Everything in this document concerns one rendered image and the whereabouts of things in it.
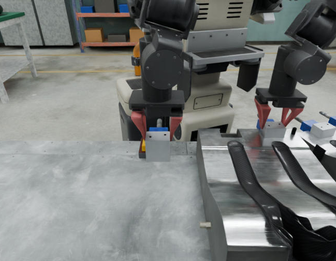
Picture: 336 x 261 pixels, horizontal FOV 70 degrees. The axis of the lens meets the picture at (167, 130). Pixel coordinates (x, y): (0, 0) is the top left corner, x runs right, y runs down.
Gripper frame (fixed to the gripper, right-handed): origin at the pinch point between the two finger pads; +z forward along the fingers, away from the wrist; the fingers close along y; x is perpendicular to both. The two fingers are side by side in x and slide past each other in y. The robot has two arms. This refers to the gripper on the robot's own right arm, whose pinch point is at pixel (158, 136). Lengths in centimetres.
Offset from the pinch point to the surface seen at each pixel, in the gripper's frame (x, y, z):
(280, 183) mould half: -6.8, 24.8, 6.5
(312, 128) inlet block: 17.2, 43.8, 7.9
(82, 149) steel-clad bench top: 16.1, -23.9, 15.3
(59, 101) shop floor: 225, -131, 97
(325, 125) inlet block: 17, 47, 7
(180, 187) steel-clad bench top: 0.5, 5.2, 15.1
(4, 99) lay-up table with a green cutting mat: 219, -194, 91
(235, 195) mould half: -12.3, 14.0, 4.2
